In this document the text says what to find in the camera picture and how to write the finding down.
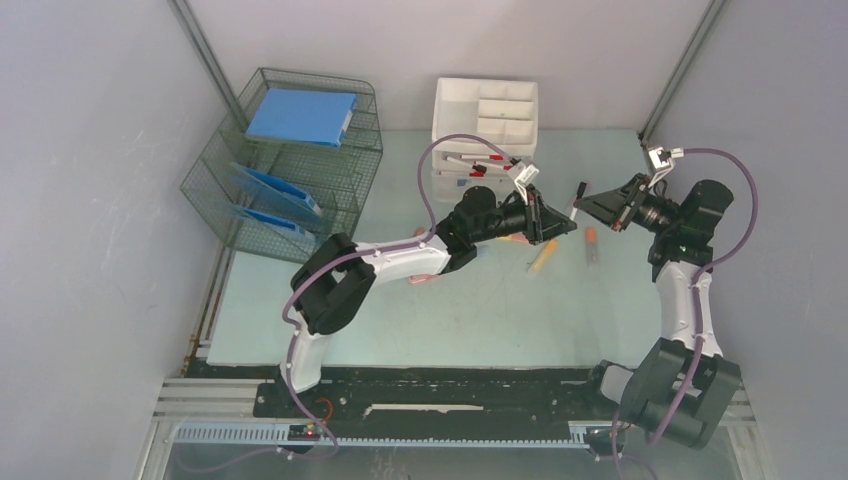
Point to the pink correction tape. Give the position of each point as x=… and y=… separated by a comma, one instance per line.
x=418, y=279

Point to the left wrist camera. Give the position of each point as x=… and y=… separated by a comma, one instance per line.
x=522, y=175

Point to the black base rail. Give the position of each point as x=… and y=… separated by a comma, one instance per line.
x=368, y=406

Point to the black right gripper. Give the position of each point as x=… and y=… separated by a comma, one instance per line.
x=614, y=207

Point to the pale yellow highlighter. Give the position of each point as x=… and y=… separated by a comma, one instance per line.
x=543, y=257

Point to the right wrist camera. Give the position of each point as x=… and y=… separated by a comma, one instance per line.
x=661, y=162

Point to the white plastic drawer organizer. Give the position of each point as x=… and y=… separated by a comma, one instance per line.
x=489, y=116

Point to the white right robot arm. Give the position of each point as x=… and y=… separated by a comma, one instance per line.
x=682, y=388

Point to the green wire mesh rack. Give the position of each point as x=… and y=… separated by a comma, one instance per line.
x=338, y=178

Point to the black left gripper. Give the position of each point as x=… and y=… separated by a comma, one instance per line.
x=540, y=222

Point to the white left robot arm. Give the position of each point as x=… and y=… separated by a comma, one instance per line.
x=331, y=286

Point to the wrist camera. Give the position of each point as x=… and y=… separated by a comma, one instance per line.
x=522, y=175
x=661, y=162

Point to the yellow pink highlighter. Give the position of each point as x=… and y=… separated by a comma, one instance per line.
x=519, y=238

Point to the orange grey highlighter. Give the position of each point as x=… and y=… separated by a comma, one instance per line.
x=591, y=246

